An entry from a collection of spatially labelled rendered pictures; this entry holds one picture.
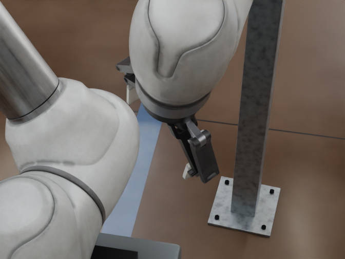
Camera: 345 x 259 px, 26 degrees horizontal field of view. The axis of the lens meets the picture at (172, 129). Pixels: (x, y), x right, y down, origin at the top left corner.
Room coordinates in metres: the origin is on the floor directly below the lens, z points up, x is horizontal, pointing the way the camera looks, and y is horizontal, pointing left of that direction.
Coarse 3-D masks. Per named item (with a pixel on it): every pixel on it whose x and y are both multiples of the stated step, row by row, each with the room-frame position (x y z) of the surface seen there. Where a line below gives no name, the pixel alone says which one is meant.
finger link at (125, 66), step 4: (128, 56) 0.78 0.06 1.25; (124, 60) 0.76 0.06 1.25; (128, 60) 0.75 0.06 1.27; (116, 64) 0.77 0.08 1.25; (120, 64) 0.75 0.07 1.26; (124, 64) 0.74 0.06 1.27; (128, 64) 0.73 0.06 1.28; (120, 68) 0.75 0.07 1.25; (124, 68) 0.74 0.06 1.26; (128, 68) 0.72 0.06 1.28; (128, 72) 0.73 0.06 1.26; (132, 72) 0.72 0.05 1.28
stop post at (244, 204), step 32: (256, 0) 1.47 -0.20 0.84; (256, 32) 1.46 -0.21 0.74; (256, 64) 1.46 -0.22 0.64; (256, 96) 1.46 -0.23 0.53; (256, 128) 1.46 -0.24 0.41; (256, 160) 1.45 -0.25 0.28; (224, 192) 1.55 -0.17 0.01; (256, 192) 1.45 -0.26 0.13; (224, 224) 1.42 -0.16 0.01; (256, 224) 1.42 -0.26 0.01
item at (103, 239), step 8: (104, 240) 0.79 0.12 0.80; (112, 240) 0.79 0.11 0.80; (120, 240) 0.79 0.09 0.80; (128, 240) 0.79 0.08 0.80; (136, 240) 0.79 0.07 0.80; (144, 240) 0.80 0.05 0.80; (152, 240) 0.80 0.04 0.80; (120, 248) 0.78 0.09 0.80; (128, 248) 0.78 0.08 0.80; (136, 248) 0.78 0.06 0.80; (144, 248) 0.78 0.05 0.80; (152, 248) 0.78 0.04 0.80; (160, 248) 0.78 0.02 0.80; (168, 248) 0.78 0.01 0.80; (176, 248) 0.78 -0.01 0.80; (144, 256) 0.76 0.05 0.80; (152, 256) 0.76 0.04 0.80; (160, 256) 0.76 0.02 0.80; (168, 256) 0.76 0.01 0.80; (176, 256) 0.76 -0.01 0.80
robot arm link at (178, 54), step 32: (160, 0) 0.55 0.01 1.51; (192, 0) 0.55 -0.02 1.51; (224, 0) 0.55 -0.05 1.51; (160, 32) 0.53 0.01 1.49; (192, 32) 0.52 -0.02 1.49; (224, 32) 0.53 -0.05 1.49; (160, 64) 0.53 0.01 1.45; (192, 64) 0.52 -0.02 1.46; (224, 64) 0.55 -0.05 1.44; (160, 96) 0.55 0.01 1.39; (192, 96) 0.55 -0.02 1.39
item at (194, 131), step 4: (188, 124) 0.64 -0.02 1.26; (192, 124) 0.64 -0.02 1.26; (188, 128) 0.63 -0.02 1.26; (192, 128) 0.63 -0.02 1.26; (196, 128) 0.63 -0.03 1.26; (192, 132) 0.63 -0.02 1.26; (196, 132) 0.63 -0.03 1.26; (200, 132) 0.63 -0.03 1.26; (192, 136) 0.63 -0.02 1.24; (196, 136) 0.62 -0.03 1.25; (200, 136) 0.62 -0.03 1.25; (204, 136) 0.62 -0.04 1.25; (188, 140) 0.63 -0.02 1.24; (200, 140) 0.62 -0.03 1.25; (204, 140) 0.62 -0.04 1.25; (200, 144) 0.62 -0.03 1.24; (204, 144) 0.63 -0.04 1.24
